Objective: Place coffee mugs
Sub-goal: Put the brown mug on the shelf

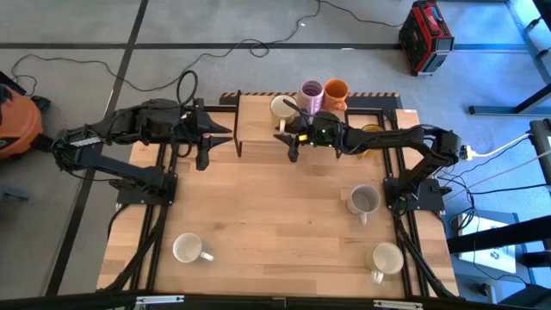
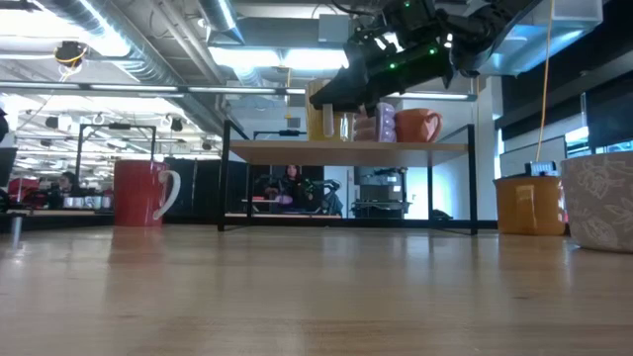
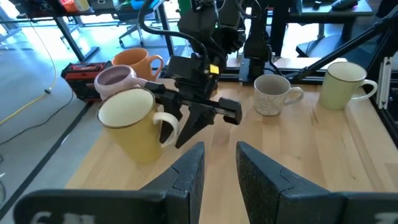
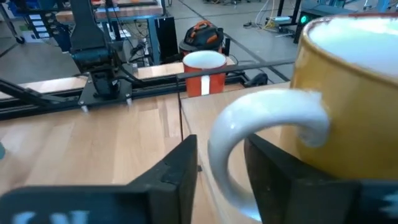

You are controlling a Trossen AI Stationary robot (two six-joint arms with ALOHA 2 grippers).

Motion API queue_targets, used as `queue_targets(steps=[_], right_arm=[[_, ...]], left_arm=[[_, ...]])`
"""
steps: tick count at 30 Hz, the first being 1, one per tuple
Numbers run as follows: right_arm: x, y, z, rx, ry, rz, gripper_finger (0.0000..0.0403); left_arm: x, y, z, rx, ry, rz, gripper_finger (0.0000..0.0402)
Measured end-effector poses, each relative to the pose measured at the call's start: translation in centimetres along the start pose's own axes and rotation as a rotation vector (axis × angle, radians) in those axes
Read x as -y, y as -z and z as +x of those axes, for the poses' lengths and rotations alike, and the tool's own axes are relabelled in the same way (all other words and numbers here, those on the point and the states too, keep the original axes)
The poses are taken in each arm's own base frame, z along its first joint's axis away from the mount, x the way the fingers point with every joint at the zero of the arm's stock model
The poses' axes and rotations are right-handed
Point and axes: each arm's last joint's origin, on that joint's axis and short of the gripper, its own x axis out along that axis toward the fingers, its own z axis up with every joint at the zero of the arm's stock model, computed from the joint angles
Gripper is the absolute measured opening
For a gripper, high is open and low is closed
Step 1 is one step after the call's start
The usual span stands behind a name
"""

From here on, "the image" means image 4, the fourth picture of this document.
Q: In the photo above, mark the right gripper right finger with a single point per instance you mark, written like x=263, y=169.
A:
x=311, y=202

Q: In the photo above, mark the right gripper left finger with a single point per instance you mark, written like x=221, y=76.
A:
x=93, y=205

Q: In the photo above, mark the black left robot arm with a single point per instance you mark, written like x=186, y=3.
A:
x=90, y=34

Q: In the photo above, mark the black computer tower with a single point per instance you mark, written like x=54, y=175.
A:
x=166, y=37

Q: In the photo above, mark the blue drawer cabinet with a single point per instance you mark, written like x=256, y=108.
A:
x=40, y=28

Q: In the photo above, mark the black box green light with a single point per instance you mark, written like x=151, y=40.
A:
x=326, y=12

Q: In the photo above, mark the orange shop vacuum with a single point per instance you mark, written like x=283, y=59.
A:
x=202, y=35

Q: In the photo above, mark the black table frame rails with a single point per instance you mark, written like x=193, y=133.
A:
x=46, y=107

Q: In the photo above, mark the wooden workbench blue frame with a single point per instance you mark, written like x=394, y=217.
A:
x=124, y=12

